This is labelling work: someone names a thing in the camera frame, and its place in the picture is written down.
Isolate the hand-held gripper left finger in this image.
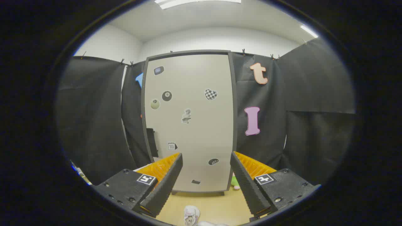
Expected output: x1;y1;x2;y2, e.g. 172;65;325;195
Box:
92;153;183;218

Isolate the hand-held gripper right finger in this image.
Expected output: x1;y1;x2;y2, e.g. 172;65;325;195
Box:
230;151;321;222

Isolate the white shoe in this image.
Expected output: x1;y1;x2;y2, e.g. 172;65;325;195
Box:
184;206;201;226

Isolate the black door handle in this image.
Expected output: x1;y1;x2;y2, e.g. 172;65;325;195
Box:
146;128;159;158

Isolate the grey shoe cabinet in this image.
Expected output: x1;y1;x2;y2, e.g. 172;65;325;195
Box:
141;50;238;192

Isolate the black backdrop cloth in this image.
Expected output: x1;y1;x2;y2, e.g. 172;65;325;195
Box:
57;38;355;186

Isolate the small ceiling light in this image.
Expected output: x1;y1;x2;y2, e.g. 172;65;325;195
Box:
300;25;318;38

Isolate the long ceiling light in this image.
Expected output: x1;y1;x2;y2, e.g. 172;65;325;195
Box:
155;0;242;10

